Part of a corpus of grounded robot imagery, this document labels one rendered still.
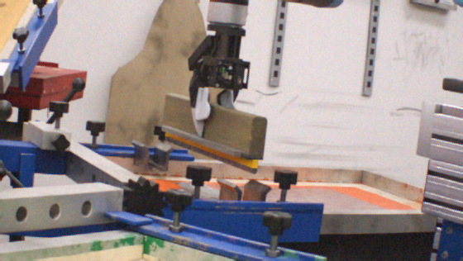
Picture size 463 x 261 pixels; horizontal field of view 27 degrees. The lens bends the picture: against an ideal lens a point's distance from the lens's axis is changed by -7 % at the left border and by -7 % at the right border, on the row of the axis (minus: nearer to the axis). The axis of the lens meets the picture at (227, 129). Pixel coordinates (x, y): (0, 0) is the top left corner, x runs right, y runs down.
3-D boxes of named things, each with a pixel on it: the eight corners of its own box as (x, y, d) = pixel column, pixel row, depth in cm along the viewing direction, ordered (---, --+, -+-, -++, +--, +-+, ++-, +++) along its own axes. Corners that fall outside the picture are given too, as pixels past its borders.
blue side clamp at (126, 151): (183, 180, 228) (186, 149, 227) (192, 184, 223) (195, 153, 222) (59, 173, 215) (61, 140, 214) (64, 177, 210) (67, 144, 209)
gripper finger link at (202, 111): (197, 136, 188) (208, 87, 188) (184, 132, 193) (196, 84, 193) (212, 139, 189) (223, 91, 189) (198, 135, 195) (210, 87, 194)
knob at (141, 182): (152, 220, 157) (156, 173, 156) (165, 229, 152) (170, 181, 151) (108, 218, 154) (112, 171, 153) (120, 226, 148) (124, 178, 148)
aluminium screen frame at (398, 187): (365, 182, 248) (367, 167, 247) (504, 229, 195) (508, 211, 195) (59, 168, 213) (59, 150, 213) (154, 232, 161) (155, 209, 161)
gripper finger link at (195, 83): (187, 106, 191) (198, 60, 191) (183, 106, 193) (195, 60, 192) (209, 111, 193) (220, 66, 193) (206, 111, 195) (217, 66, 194)
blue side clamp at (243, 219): (304, 236, 178) (310, 198, 177) (318, 242, 173) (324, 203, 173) (147, 233, 165) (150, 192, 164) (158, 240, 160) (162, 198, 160)
